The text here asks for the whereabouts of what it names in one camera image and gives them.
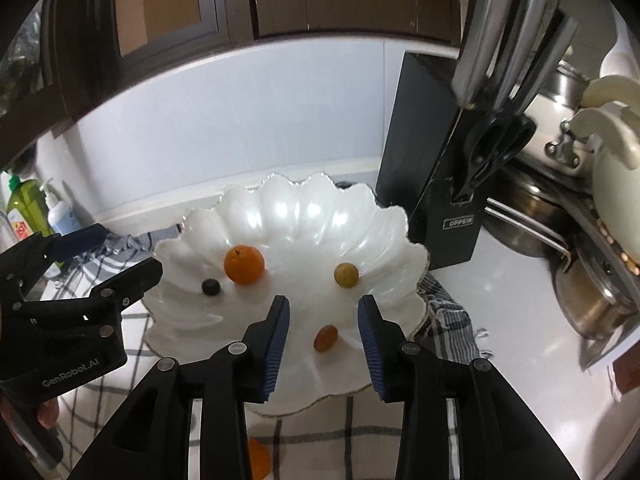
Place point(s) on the wide steel pot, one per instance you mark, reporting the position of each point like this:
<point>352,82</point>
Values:
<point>520,210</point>

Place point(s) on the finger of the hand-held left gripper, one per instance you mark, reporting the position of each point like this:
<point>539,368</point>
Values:
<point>125,287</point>
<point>75,241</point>

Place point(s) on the brown window frame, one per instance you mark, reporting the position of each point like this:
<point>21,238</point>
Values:
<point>240,5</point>

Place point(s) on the white ladle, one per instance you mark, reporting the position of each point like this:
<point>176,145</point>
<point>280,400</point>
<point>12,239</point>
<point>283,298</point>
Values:
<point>620,50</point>

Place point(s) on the orange tangerine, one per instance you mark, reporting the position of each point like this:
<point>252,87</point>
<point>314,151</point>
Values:
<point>259,457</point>
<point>244,265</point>

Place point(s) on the red cherry tomato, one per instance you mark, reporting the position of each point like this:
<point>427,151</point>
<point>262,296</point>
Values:
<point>326,338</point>

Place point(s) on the black white checked cloth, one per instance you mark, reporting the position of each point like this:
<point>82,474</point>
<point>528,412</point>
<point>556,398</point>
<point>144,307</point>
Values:
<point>310,450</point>

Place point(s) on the blue pump soap bottle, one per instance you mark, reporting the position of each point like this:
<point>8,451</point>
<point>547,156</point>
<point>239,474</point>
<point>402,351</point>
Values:
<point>62,217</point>

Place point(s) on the brown open window sash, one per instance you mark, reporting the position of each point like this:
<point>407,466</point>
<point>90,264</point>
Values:
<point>65,85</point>

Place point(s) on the person's left hand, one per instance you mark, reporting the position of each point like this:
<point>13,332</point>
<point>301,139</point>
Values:
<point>48,413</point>

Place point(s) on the white pot with steel lid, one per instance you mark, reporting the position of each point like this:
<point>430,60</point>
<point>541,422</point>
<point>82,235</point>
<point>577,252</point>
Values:
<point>550,125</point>

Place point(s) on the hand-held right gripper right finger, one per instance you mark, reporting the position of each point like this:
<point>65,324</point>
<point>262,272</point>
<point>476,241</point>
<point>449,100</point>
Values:
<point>372,350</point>

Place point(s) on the steel pots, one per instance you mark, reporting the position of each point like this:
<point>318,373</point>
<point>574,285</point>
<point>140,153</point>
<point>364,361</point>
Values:
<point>600,230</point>

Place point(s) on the small steel pot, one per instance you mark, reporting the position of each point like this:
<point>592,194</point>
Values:
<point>595,295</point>

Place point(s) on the cream ceramic kettle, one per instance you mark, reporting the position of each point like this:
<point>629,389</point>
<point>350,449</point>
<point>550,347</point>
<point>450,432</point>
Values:
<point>615,180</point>

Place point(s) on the black knife block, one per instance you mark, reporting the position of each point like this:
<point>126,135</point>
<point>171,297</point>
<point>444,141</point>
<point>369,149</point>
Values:
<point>415,160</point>

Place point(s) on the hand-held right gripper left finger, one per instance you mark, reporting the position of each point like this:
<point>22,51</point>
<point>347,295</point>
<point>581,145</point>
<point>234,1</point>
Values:
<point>275,350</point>

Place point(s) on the white scalloped bowl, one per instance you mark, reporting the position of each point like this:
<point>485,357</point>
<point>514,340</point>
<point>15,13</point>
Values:
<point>300,230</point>

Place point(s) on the black kitchen scissors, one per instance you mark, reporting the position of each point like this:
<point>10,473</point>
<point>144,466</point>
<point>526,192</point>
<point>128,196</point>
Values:
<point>492,150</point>

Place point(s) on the small yellowish longan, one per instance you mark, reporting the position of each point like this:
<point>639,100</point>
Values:
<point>346,275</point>

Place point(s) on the green dish soap bottle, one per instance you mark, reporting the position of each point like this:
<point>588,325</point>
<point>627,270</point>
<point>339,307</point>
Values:
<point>25,205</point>

